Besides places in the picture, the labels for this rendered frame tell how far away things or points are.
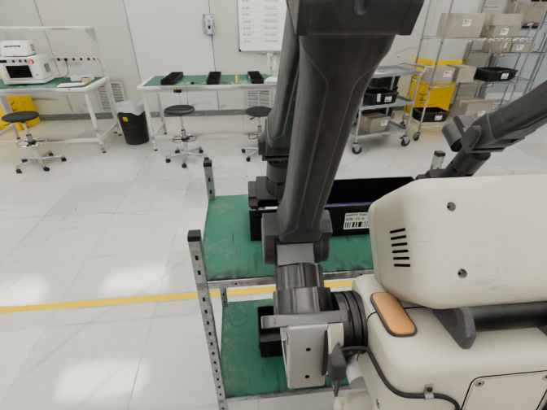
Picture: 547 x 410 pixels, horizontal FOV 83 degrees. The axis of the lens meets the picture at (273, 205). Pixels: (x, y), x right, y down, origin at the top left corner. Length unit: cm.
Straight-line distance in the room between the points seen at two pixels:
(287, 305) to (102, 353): 168
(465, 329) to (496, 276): 7
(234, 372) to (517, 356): 109
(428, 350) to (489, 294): 9
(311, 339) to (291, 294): 6
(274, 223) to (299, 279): 9
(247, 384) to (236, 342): 18
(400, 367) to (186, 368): 153
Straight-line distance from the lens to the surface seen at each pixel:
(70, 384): 202
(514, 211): 43
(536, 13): 645
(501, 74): 533
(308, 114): 27
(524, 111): 70
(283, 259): 45
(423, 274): 38
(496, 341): 46
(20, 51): 486
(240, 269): 87
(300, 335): 41
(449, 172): 84
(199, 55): 554
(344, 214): 96
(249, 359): 141
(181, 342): 194
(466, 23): 484
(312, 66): 24
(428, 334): 43
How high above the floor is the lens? 155
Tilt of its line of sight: 32 degrees down
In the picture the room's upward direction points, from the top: straight up
